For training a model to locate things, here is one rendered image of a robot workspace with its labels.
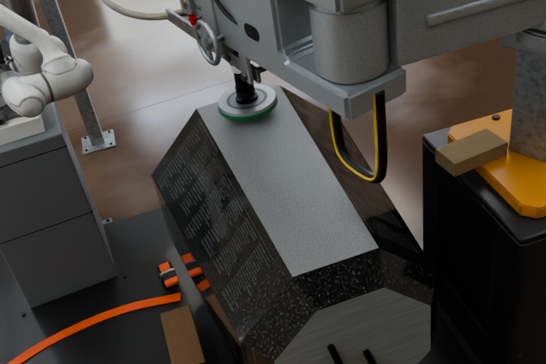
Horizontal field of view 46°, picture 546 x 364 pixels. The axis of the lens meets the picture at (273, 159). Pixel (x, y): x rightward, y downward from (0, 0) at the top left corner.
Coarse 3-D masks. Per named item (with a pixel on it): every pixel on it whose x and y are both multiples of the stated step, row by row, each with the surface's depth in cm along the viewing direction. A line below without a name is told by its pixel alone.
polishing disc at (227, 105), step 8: (256, 88) 240; (264, 88) 239; (224, 96) 239; (232, 96) 238; (264, 96) 234; (272, 96) 234; (224, 104) 234; (232, 104) 233; (240, 104) 232; (248, 104) 231; (256, 104) 230; (264, 104) 230; (272, 104) 231; (224, 112) 230; (232, 112) 228; (240, 112) 227; (248, 112) 227; (256, 112) 227
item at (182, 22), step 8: (168, 8) 251; (168, 16) 252; (176, 16) 244; (184, 16) 254; (176, 24) 248; (184, 24) 240; (192, 32) 237; (224, 56) 220; (232, 56) 214; (232, 64) 217; (240, 72) 205; (256, 72) 203; (256, 80) 206
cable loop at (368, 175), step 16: (384, 96) 160; (384, 112) 163; (336, 128) 185; (384, 128) 165; (336, 144) 188; (384, 144) 168; (352, 160) 187; (384, 160) 171; (368, 176) 180; (384, 176) 175
